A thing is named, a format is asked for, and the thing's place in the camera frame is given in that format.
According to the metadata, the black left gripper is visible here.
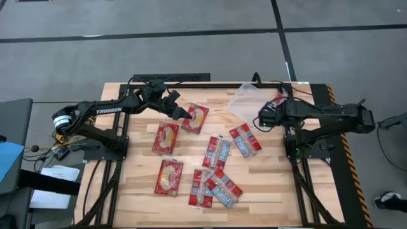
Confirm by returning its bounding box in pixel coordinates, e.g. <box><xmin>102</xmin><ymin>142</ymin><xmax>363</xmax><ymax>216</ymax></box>
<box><xmin>146</xmin><ymin>90</ymin><xmax>193</xmax><ymax>121</ymax></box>

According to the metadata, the red popcorn bag gold print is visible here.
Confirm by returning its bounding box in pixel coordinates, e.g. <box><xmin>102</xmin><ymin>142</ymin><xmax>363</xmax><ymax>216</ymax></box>
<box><xmin>181</xmin><ymin>102</ymin><xmax>210</xmax><ymax>135</ymax></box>
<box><xmin>153</xmin><ymin>158</ymin><xmax>184</xmax><ymax>198</ymax></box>
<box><xmin>151</xmin><ymin>121</ymin><xmax>180</xmax><ymax>156</ymax></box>

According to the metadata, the red popcorn bag label side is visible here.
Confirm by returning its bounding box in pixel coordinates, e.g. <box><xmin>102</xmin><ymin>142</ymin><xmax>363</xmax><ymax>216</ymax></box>
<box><xmin>203</xmin><ymin>169</ymin><xmax>244</xmax><ymax>210</ymax></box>
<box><xmin>188</xmin><ymin>169</ymin><xmax>215</xmax><ymax>209</ymax></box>
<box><xmin>202</xmin><ymin>134</ymin><xmax>232</xmax><ymax>172</ymax></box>
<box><xmin>228</xmin><ymin>123</ymin><xmax>263</xmax><ymax>158</ymax></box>

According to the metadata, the black mat with hazard stripe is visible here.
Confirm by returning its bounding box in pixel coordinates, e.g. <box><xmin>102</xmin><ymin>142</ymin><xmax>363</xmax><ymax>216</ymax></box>
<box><xmin>309</xmin><ymin>83</ymin><xmax>374</xmax><ymax>228</ymax></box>

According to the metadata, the black stand foot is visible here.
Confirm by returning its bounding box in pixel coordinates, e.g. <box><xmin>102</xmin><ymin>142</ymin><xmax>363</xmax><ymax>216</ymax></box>
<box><xmin>377</xmin><ymin>111</ymin><xmax>407</xmax><ymax>130</ymax></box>

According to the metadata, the small black device box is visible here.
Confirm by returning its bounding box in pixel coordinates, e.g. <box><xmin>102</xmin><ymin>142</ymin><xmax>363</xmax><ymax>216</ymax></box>
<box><xmin>53</xmin><ymin>148</ymin><xmax>71</xmax><ymax>162</ymax></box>

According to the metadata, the white paper sheet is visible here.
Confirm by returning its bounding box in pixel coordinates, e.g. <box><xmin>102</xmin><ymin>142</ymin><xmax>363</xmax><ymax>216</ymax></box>
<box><xmin>40</xmin><ymin>165</ymin><xmax>81</xmax><ymax>183</ymax></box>
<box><xmin>29</xmin><ymin>190</ymin><xmax>72</xmax><ymax>210</ymax></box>

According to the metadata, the person's shoe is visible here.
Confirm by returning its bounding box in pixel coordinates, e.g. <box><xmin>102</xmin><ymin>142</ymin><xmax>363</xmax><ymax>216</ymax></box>
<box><xmin>373</xmin><ymin>191</ymin><xmax>407</xmax><ymax>213</ymax></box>

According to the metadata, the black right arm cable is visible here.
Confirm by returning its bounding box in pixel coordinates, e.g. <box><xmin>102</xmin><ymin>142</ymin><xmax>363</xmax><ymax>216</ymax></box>
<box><xmin>252</xmin><ymin>116</ymin><xmax>271</xmax><ymax>133</ymax></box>

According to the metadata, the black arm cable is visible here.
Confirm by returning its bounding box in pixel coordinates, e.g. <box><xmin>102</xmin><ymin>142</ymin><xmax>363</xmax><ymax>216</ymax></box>
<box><xmin>126</xmin><ymin>75</ymin><xmax>184</xmax><ymax>96</ymax></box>
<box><xmin>252</xmin><ymin>116</ymin><xmax>271</xmax><ymax>133</ymax></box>

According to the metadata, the black aluminium table frame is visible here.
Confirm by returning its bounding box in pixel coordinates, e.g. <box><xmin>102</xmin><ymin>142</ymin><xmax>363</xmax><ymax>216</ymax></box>
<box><xmin>73</xmin><ymin>81</ymin><xmax>343</xmax><ymax>228</ymax></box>

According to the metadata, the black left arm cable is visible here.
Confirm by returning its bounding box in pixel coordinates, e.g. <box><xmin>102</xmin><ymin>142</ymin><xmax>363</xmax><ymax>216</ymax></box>
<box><xmin>126</xmin><ymin>75</ymin><xmax>184</xmax><ymax>96</ymax></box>

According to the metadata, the yellow cable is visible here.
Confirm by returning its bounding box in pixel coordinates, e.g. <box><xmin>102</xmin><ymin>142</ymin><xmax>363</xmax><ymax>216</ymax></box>
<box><xmin>38</xmin><ymin>117</ymin><xmax>96</xmax><ymax>149</ymax></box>

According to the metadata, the black floor cable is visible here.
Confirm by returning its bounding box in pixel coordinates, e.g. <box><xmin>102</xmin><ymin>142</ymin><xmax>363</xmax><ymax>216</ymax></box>
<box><xmin>376</xmin><ymin>125</ymin><xmax>407</xmax><ymax>173</ymax></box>

